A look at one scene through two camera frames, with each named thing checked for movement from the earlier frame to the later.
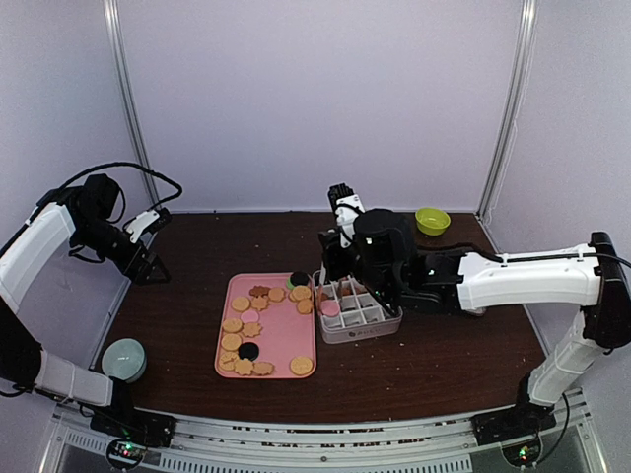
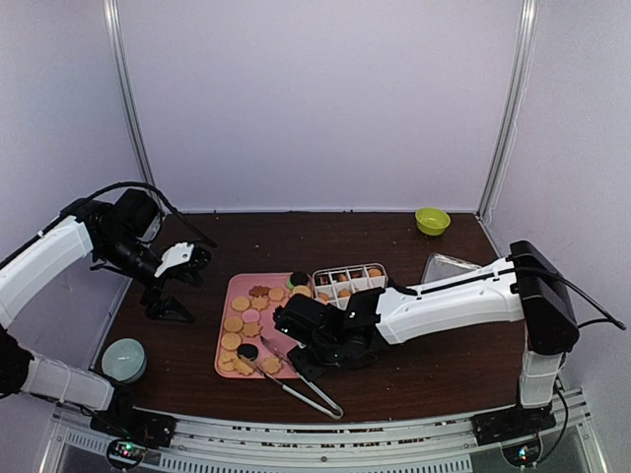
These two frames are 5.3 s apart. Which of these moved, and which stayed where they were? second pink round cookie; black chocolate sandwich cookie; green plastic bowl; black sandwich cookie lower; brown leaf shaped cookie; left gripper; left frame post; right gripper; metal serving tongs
Moved: left gripper; right gripper; metal serving tongs
Stayed: brown leaf shaped cookie; black sandwich cookie lower; green plastic bowl; second pink round cookie; left frame post; black chocolate sandwich cookie
